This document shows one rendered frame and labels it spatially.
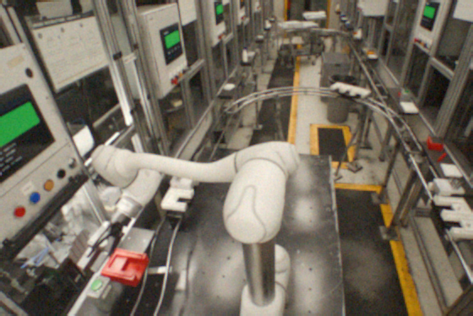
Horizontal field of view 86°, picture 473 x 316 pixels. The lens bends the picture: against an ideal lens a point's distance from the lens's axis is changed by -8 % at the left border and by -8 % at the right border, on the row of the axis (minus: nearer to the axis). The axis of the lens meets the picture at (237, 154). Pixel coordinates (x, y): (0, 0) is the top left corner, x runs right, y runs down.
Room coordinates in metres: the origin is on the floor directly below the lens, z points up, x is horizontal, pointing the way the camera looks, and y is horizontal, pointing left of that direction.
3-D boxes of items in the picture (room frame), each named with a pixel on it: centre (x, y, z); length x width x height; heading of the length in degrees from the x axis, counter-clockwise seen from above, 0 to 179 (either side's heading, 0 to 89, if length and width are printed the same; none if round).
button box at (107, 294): (0.53, 0.57, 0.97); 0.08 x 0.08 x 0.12; 75
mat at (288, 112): (5.41, -1.11, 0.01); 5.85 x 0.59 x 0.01; 165
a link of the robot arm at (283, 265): (0.67, -0.11, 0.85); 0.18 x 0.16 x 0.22; 161
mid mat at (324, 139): (2.83, -1.22, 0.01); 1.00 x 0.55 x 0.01; 165
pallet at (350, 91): (2.51, -1.18, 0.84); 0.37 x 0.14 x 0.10; 43
